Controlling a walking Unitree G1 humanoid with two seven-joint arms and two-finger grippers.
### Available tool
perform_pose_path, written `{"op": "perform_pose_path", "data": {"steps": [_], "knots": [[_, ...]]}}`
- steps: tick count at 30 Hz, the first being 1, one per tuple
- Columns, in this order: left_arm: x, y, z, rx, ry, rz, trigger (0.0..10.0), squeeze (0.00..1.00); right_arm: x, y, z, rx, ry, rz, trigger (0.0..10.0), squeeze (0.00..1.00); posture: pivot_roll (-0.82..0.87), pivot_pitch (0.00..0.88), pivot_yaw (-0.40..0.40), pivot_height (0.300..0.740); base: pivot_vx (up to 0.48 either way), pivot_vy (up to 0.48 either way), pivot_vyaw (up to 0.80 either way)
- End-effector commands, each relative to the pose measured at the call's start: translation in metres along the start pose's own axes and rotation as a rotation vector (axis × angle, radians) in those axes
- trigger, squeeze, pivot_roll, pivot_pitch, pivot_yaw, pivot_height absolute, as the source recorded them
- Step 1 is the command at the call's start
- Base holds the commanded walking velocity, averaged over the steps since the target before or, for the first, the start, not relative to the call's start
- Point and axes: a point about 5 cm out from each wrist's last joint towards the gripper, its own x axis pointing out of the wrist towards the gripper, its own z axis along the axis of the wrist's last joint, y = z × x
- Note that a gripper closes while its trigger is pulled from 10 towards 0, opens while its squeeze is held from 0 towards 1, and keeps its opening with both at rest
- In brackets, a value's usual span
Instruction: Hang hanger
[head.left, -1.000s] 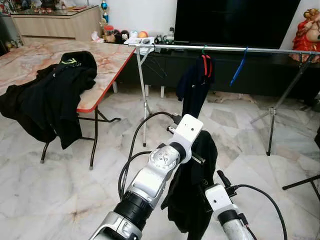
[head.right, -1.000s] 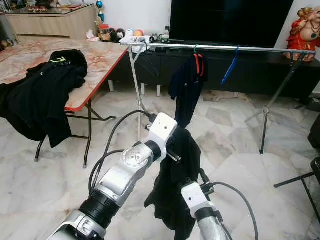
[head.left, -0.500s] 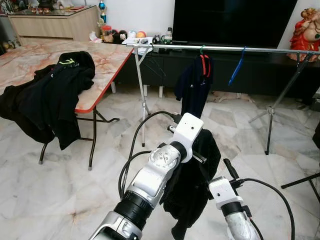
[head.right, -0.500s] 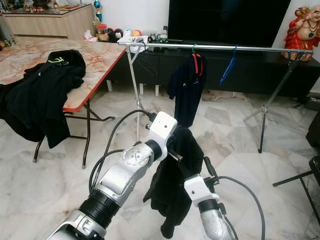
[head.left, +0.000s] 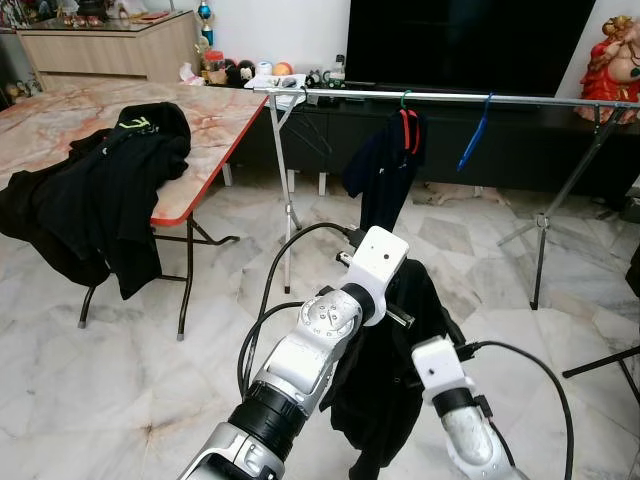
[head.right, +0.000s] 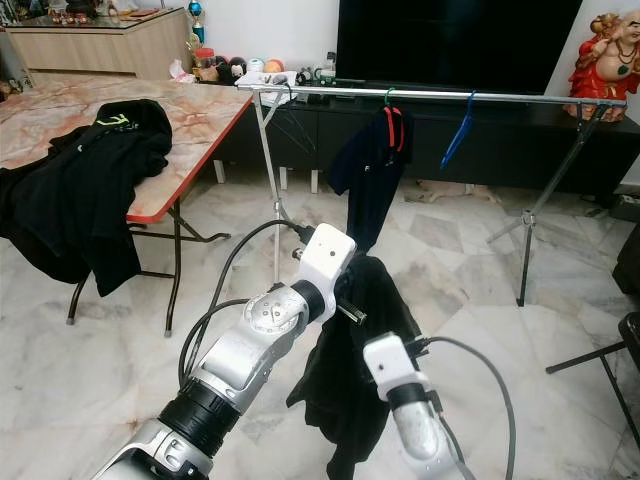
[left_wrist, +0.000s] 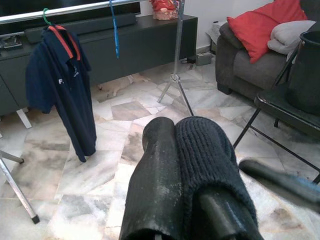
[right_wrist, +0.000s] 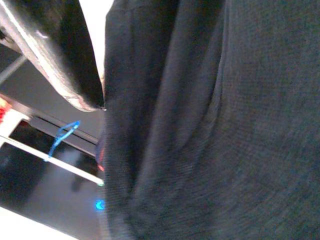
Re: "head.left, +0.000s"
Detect blue plastic hanger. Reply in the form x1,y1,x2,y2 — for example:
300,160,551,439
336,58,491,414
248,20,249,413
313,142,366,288
458,93,496,173

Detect black polo shirt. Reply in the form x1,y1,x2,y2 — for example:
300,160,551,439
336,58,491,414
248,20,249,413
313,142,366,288
320,258,466,480

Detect black television console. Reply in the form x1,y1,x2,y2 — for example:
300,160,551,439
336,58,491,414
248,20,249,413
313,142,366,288
225,85,640,196

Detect red laughing Buddha statue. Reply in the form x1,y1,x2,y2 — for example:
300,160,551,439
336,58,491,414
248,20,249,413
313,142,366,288
580,15,640,123

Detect silver metal clothes rack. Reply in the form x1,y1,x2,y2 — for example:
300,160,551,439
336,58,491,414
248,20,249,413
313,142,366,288
252,85,640,311

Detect black flat television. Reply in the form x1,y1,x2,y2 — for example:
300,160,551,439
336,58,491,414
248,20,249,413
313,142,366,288
345,0,598,98

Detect navy shirt red stripes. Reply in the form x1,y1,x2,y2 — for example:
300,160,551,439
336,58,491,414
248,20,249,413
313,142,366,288
343,105,429,236

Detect white tray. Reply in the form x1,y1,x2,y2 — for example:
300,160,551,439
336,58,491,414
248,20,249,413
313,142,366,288
255,75,321,111

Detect black plush toy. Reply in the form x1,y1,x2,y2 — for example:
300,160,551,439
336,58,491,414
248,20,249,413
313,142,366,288
225,60,256,88

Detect marble top folding table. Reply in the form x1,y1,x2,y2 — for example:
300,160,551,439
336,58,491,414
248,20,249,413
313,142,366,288
0,80,271,341

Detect red lid jar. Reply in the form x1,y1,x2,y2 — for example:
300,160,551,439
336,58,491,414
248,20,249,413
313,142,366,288
203,50,226,86

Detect blue gold ornament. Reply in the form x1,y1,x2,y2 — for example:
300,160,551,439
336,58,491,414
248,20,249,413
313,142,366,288
197,0,216,46

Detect black garment green logo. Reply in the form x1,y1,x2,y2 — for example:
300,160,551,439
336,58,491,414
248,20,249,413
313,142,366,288
40,100,193,301

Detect light wooden cabinet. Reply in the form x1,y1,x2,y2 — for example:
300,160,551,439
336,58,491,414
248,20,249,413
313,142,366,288
18,10,198,89

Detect dark figurine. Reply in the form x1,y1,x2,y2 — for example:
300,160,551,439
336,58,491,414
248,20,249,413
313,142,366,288
72,0,113,21

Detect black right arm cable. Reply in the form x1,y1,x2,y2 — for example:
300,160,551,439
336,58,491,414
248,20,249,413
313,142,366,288
458,340,573,480

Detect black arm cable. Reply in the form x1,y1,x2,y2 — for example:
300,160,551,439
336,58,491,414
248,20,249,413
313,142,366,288
237,222,361,401
458,340,573,480

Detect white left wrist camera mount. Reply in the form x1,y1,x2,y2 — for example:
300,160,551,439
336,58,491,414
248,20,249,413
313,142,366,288
340,226,411,326

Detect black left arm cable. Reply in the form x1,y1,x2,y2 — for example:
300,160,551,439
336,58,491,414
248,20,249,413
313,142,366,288
237,222,361,401

